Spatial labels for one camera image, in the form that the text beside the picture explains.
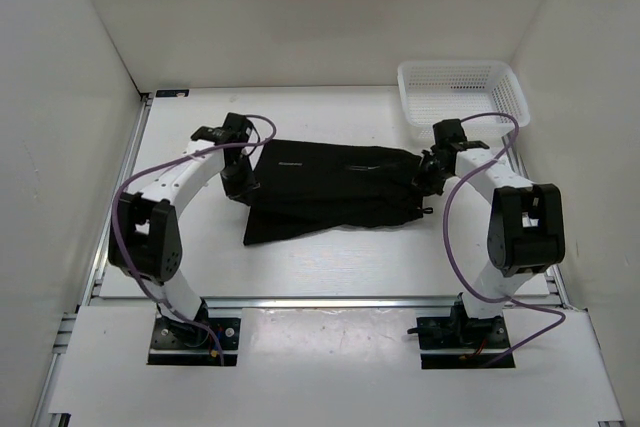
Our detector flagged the small dark label sticker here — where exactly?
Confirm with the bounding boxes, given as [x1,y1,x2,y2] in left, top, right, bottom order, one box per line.
[155,89,190,98]

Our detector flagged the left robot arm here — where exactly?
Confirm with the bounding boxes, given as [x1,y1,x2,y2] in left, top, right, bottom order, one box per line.
[108,140,257,347]

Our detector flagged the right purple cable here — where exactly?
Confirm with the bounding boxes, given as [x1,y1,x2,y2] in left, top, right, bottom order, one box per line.
[442,112,569,367]

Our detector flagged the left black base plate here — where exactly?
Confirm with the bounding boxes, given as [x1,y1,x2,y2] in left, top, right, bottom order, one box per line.
[147,315,241,367]

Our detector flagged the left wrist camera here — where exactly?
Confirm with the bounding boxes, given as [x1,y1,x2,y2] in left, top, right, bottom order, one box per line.
[190,113,254,145]

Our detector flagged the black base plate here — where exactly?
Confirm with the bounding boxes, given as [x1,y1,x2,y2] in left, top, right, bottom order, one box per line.
[407,316,515,371]
[147,315,241,367]

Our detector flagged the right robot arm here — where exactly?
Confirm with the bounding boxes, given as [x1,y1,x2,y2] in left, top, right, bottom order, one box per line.
[414,142,565,347]

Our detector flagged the black shorts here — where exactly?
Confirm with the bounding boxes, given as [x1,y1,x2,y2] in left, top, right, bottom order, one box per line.
[243,140,432,246]

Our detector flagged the white plastic mesh basket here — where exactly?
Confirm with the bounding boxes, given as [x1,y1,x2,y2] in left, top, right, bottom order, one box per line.
[397,60,530,143]

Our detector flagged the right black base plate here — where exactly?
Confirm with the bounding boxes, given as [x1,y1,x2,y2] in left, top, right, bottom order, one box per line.
[407,316,515,371]

